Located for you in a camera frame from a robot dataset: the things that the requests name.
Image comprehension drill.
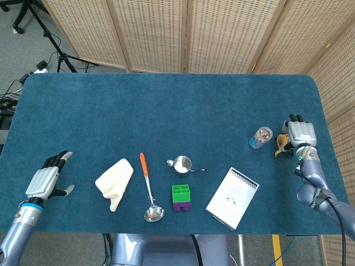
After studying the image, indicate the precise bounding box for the metal table leg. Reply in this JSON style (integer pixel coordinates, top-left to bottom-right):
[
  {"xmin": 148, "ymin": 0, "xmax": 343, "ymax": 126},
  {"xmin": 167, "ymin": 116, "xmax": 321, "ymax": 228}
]
[{"xmin": 237, "ymin": 234, "xmax": 246, "ymax": 266}]

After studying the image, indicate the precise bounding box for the white earbuds box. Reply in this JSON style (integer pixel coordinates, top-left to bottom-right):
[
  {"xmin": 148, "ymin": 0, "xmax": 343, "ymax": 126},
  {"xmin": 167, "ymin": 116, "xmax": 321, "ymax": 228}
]
[{"xmin": 205, "ymin": 166, "xmax": 261, "ymax": 231}]

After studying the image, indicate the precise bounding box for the clear plastic snack jar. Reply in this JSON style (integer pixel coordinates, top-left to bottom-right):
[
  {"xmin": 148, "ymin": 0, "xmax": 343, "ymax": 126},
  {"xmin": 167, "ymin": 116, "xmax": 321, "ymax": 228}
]
[{"xmin": 248, "ymin": 126, "xmax": 273, "ymax": 151}]

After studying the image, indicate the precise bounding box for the wicker folding screen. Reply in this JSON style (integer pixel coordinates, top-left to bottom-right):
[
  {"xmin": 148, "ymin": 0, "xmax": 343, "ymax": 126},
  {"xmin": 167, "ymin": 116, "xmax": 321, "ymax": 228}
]
[{"xmin": 41, "ymin": 0, "xmax": 355, "ymax": 266}]

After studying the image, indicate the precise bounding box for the black tripod stand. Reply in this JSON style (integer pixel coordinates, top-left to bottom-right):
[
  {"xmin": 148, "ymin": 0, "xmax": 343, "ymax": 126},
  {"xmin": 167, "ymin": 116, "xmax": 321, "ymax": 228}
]
[{"xmin": 26, "ymin": 0, "xmax": 99, "ymax": 73}]

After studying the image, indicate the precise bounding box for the cream folded cloth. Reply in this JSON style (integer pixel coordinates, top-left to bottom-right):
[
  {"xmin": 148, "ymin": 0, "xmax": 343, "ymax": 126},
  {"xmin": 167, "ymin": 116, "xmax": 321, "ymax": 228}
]
[{"xmin": 95, "ymin": 158, "xmax": 134, "ymax": 212}]

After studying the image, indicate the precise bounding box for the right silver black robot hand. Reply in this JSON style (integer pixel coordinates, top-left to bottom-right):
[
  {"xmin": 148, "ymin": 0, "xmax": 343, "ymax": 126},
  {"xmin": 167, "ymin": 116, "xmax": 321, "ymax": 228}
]
[{"xmin": 281, "ymin": 114, "xmax": 317, "ymax": 158}]

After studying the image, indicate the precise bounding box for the yellow tape measure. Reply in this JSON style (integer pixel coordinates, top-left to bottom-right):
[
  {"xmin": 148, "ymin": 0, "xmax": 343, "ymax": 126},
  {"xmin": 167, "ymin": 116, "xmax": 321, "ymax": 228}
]
[{"xmin": 274, "ymin": 134, "xmax": 291, "ymax": 158}]

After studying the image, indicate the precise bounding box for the blue-grey robot torso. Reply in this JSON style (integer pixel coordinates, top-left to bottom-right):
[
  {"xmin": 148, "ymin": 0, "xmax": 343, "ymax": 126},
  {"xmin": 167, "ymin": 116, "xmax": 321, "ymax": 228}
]
[{"xmin": 110, "ymin": 233, "xmax": 231, "ymax": 266}]

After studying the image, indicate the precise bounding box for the steel ladle orange handle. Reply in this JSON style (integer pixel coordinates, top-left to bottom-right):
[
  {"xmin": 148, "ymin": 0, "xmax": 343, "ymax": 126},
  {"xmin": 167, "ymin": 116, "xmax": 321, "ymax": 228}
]
[{"xmin": 139, "ymin": 152, "xmax": 165, "ymax": 223}]

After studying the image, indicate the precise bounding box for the black office chair base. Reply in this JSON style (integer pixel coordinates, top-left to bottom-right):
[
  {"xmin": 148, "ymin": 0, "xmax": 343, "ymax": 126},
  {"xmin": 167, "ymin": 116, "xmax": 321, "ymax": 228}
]
[{"xmin": 0, "ymin": 0, "xmax": 28, "ymax": 34}]

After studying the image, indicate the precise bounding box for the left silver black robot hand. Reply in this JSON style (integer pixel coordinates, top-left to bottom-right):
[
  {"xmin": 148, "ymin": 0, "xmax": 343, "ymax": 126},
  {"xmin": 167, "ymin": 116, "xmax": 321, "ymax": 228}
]
[{"xmin": 24, "ymin": 150, "xmax": 75, "ymax": 201}]

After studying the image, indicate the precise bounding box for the stainless steel spouted pitcher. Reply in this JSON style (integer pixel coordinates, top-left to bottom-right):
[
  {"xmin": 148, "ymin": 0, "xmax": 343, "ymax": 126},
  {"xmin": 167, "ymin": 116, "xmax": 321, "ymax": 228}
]
[{"xmin": 166, "ymin": 155, "xmax": 210, "ymax": 178}]

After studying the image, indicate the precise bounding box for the green and purple toy block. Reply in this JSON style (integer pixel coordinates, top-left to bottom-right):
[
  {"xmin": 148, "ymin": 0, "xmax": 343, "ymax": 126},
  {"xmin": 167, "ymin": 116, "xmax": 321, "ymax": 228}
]
[{"xmin": 171, "ymin": 184, "xmax": 192, "ymax": 213}]

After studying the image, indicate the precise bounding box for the floor cable bundle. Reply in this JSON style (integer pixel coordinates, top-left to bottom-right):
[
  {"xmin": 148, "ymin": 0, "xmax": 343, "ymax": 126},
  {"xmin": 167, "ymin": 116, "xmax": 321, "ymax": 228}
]
[{"xmin": 0, "ymin": 80, "xmax": 23, "ymax": 131}]

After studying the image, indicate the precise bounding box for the blue felt table cover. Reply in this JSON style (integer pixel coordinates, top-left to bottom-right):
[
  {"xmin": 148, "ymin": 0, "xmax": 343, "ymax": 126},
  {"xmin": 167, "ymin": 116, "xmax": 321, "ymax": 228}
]
[{"xmin": 0, "ymin": 72, "xmax": 354, "ymax": 236}]

